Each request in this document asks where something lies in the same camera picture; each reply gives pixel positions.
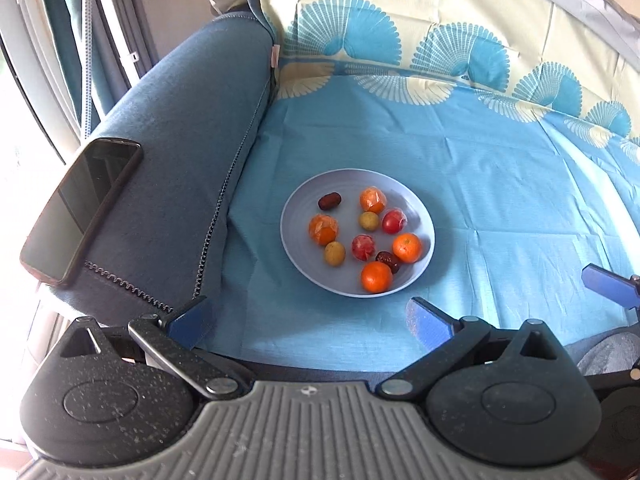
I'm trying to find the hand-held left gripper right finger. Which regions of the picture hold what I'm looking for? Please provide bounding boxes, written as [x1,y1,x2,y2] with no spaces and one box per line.
[376,297,572,402]

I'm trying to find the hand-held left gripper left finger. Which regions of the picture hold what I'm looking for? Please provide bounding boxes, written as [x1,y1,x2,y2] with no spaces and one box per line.
[52,296,248,402]

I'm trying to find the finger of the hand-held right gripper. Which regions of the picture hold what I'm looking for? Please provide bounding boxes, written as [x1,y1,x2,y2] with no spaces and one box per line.
[581,263,640,309]

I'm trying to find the orange mandarin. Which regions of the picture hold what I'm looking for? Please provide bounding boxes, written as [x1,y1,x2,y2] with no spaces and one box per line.
[392,232,423,264]
[360,261,394,294]

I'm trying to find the plastic-wrapped red fruit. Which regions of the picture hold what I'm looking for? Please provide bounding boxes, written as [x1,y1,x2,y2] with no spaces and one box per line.
[351,234,377,262]
[382,208,408,235]

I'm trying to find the plastic-wrapped orange fruit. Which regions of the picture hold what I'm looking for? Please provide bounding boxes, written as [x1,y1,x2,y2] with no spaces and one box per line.
[359,187,388,214]
[308,213,340,246]

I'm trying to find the lavender round plate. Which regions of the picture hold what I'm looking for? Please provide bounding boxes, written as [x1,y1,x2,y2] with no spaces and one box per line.
[280,168,436,299]

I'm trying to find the grey cloth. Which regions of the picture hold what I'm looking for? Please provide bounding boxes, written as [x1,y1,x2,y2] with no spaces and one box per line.
[575,331,640,377]

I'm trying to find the blue fan-print cloth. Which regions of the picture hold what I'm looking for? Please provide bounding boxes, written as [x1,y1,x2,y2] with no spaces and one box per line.
[197,0,640,376]

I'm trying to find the black smartphone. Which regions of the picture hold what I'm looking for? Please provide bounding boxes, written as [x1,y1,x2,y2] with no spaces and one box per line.
[20,137,144,287]

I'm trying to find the blue sofa armrest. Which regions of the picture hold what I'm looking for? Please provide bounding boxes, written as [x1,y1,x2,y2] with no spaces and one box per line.
[37,0,282,376]

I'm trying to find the teal curtain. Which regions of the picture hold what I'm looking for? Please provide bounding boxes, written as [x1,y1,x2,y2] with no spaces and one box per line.
[37,0,117,133]

